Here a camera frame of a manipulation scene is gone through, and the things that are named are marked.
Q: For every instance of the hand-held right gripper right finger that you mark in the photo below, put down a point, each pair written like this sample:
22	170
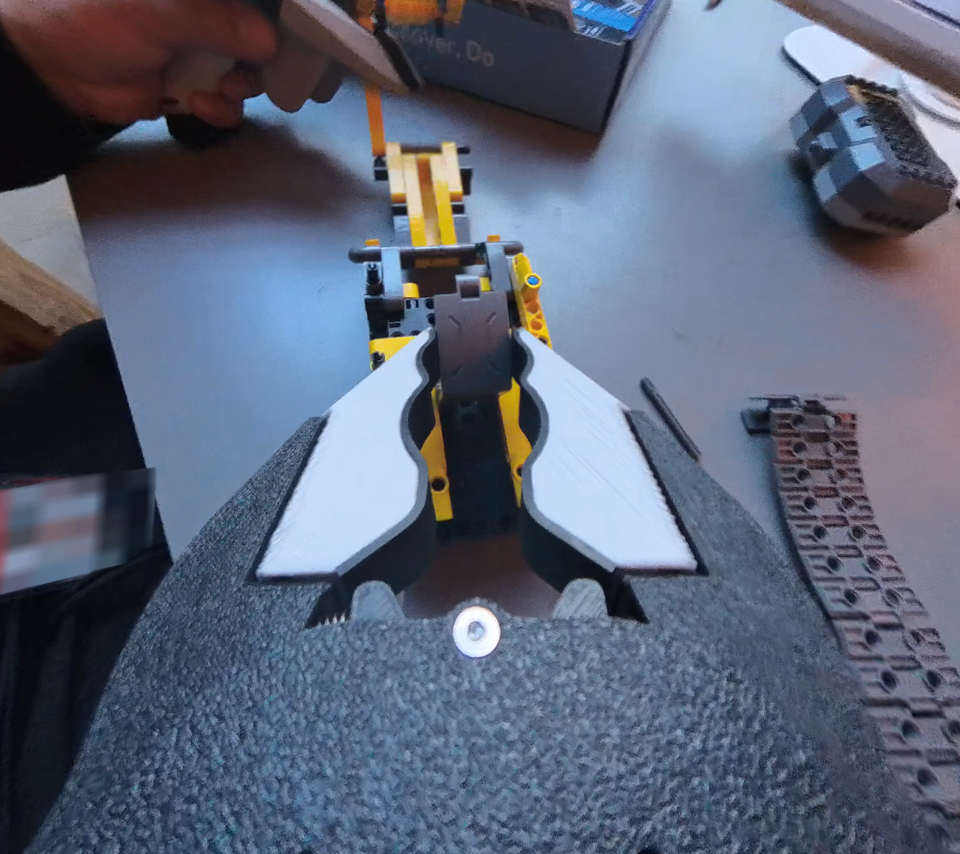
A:
607	487

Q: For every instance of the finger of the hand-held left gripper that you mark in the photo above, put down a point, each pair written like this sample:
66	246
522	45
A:
337	37

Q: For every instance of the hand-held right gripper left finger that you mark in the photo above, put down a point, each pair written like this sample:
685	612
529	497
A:
345	487

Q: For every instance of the black toy axle pin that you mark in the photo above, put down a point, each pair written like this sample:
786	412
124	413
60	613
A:
670	419

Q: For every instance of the black yellow toy brick vehicle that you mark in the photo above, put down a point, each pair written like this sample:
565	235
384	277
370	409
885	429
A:
472	344

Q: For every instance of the grey desk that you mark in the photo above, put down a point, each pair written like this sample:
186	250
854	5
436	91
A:
712	307

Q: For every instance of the person's left hand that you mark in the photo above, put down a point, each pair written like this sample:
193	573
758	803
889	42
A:
97	22

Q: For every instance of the dark blue product box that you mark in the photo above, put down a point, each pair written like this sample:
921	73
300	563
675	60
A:
540	67

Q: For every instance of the short grey toy track piece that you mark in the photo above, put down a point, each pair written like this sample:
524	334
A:
847	554

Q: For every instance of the person's dark jacket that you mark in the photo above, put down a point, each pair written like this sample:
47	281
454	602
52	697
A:
60	644

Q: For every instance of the light wooden board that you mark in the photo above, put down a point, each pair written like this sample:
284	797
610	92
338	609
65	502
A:
37	299

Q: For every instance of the dark grey brick block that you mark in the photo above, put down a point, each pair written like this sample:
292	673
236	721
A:
870	164

